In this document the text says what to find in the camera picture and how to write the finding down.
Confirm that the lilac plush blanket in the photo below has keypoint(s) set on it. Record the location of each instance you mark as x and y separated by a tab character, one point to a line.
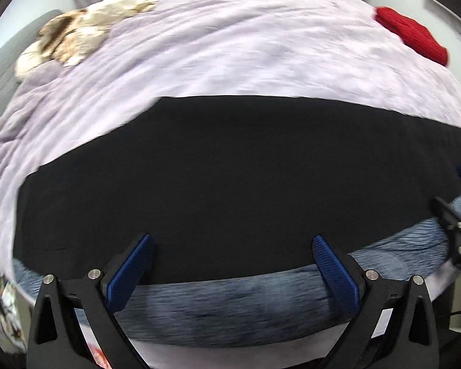
234	46

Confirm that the grey quilted headboard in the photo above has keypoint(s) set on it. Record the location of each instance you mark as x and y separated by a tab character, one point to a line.
0	80

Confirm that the blue-grey patterned cloth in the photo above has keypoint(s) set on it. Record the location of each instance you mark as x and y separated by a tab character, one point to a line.
234	307

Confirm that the black pants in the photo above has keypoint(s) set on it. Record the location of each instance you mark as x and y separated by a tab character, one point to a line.
234	180

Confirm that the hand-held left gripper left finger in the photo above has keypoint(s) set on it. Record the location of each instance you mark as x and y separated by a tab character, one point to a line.
128	273

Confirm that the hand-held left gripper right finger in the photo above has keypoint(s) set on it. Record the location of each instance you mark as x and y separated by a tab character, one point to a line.
336	276

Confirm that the red knitted sweater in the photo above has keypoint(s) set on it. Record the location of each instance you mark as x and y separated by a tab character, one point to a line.
411	32

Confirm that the floral printed cloth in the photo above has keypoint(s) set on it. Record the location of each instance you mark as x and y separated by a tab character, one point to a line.
4	307

